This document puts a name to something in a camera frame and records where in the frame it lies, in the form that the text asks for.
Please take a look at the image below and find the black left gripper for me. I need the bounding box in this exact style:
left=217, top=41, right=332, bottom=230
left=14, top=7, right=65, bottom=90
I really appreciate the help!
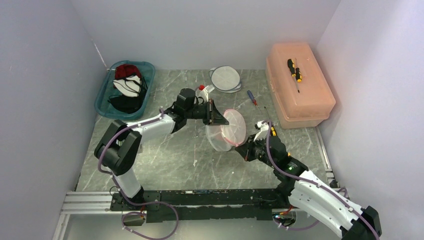
left=185, top=98, right=229, bottom=126

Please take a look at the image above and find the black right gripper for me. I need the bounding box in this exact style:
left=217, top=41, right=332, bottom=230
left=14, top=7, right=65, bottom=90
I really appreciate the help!
left=235, top=133, right=277, bottom=169

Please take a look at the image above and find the pink zip mesh laundry bag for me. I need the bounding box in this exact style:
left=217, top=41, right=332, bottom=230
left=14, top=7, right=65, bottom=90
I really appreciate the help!
left=205, top=108, right=247, bottom=152

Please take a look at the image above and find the white mesh blue zip laundry bag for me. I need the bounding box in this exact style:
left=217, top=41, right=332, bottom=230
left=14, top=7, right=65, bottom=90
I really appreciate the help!
left=208, top=65, right=242, bottom=93

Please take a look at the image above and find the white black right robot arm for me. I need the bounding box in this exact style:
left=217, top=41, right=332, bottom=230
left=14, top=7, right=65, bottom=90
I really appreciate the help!
left=235, top=135, right=382, bottom=240

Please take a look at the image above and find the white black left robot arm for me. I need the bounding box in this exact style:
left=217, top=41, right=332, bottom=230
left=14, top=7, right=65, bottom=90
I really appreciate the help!
left=94, top=88, right=229, bottom=210

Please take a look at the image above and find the black yellow screwdriver on table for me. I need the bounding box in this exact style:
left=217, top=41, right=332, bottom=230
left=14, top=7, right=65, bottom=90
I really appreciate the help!
left=264, top=106, right=278, bottom=137

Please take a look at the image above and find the orange translucent plastic storage box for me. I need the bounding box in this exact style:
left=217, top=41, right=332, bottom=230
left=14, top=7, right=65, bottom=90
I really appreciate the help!
left=265, top=42, right=336, bottom=129

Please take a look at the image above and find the black yellow screwdriver on box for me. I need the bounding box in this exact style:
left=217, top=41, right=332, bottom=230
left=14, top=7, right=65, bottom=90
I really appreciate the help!
left=287, top=58, right=302, bottom=93

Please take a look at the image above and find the red cloth garment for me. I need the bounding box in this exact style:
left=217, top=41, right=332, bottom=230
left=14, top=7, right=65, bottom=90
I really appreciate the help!
left=114, top=64, right=142, bottom=80

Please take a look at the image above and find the teal plastic tray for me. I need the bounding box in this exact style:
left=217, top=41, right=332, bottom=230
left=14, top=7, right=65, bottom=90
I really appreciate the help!
left=94, top=60, right=156, bottom=121

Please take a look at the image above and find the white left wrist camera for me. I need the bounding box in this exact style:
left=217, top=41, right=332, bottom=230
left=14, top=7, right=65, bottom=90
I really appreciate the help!
left=196, top=85, right=215, bottom=102

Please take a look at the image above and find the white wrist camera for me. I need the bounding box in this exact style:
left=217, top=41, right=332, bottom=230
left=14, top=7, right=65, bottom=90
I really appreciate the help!
left=196, top=85, right=215, bottom=102
left=253, top=120, right=271, bottom=142

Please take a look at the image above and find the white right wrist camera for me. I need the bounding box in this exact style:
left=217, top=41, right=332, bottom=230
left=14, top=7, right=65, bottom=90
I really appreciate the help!
left=253, top=120, right=271, bottom=142

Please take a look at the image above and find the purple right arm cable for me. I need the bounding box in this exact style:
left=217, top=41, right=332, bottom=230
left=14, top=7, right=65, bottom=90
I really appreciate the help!
left=264, top=119, right=381, bottom=240

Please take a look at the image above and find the blue red handle screwdriver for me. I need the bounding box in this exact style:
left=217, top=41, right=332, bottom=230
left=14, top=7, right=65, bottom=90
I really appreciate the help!
left=246, top=90, right=261, bottom=113

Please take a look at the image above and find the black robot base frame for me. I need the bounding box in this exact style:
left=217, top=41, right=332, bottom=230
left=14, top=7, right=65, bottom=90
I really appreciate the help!
left=109, top=187, right=292, bottom=223

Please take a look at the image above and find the aluminium extrusion rail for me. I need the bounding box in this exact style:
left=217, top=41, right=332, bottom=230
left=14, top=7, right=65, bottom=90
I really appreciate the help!
left=52, top=191, right=113, bottom=240

